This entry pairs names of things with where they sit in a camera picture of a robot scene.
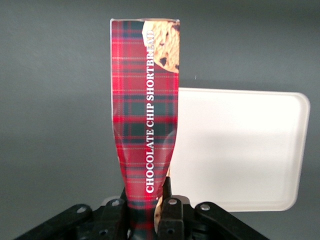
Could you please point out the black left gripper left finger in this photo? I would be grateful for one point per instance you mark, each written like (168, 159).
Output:
(107, 220)

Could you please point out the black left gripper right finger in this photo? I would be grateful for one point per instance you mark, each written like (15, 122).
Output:
(172, 217)

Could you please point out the red tartan cookie box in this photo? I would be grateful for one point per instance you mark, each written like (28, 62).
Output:
(140, 112)

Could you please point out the cream plastic tray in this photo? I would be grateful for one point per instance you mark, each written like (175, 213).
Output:
(237, 150)

